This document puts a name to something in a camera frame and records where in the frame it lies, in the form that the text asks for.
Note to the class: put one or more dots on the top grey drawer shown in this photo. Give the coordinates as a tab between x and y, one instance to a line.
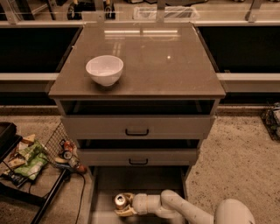
138	119

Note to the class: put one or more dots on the black wire basket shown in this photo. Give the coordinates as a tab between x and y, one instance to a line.
67	162

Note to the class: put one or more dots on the grey drawer cabinet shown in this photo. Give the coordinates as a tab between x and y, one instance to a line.
161	63

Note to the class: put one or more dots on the bottom grey drawer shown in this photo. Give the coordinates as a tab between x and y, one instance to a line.
111	180

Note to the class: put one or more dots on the middle grey drawer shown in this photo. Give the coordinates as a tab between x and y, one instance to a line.
142	152

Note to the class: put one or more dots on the green snack bag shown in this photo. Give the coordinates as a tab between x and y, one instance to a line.
34	160

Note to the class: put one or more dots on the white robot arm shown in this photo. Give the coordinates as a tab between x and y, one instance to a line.
170	206

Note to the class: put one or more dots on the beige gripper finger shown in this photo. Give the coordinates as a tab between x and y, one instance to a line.
129	197
126	212

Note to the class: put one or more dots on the grey drawer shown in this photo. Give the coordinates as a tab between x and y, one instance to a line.
142	152
111	180
138	119

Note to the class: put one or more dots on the white ceramic bowl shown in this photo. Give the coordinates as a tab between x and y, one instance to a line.
105	70

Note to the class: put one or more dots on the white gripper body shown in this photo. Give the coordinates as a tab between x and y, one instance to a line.
141	203

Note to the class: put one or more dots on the black wire crate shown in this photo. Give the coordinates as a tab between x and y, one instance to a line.
271	120

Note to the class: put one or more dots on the orange soda can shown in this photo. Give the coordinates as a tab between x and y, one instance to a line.
120	201

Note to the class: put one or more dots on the red soda can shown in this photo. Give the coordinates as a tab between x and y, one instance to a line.
68	146

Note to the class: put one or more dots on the clear plastic bin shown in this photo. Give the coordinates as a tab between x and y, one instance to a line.
170	12

